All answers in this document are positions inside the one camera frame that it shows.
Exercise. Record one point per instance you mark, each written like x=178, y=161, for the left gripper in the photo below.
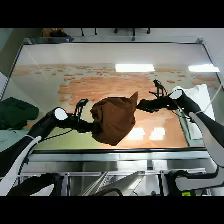
x=88, y=127

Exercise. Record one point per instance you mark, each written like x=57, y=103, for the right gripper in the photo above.
x=151, y=105

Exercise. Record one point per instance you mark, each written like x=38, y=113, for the brown T-shirt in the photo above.
x=115, y=120

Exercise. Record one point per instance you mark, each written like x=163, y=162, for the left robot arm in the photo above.
x=43, y=125

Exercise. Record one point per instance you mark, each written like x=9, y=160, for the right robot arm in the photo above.
x=206, y=128

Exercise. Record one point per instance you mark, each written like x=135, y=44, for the dark green garment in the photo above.
x=16, y=111

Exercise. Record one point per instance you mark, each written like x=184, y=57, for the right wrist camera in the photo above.
x=159, y=88

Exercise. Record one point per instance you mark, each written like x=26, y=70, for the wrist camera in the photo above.
x=159, y=88
x=80, y=105

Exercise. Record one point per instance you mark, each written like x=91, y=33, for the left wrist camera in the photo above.
x=80, y=105

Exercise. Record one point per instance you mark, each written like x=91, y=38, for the silver frame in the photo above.
x=100, y=158

